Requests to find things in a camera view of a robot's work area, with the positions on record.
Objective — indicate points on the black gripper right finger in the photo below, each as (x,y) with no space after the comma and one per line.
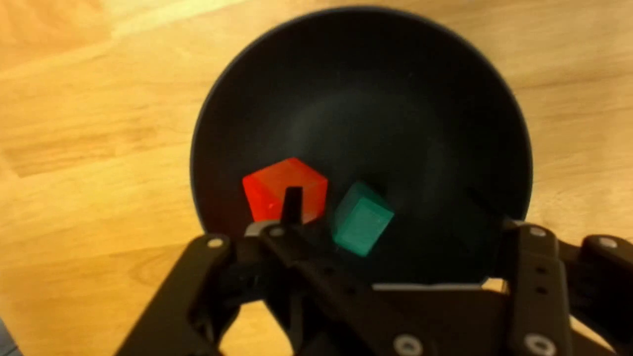
(566,298)

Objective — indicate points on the black bowl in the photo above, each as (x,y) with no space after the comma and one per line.
(382,97)

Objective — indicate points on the green block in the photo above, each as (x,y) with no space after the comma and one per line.
(361,219)

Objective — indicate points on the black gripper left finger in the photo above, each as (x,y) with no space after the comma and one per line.
(319,306)

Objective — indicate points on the orange block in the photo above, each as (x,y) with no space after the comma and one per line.
(266,190)

